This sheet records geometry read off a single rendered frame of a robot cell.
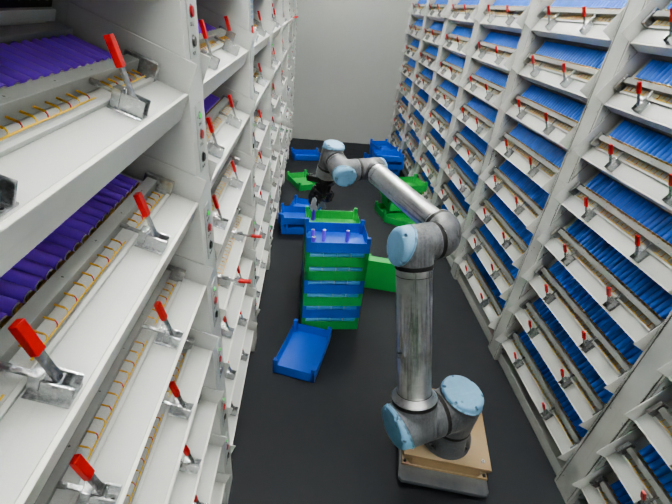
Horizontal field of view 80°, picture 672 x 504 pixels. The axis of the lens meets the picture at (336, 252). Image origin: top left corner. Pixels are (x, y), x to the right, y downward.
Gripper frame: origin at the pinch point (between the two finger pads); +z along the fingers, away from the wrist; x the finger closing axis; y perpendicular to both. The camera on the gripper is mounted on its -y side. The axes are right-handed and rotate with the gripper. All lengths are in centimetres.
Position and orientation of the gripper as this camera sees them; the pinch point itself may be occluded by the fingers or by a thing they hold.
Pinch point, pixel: (313, 207)
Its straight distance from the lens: 193.8
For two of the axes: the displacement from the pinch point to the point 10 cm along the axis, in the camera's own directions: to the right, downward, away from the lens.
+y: 5.4, 6.8, -5.0
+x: 8.1, -2.5, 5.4
